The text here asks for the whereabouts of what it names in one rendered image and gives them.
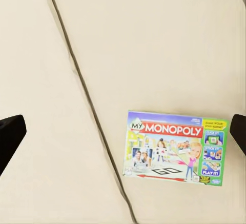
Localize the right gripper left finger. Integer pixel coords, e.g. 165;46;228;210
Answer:
0;114;27;176

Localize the board game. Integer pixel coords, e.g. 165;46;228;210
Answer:
122;110;229;187

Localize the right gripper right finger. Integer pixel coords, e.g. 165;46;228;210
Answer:
230;114;246;156

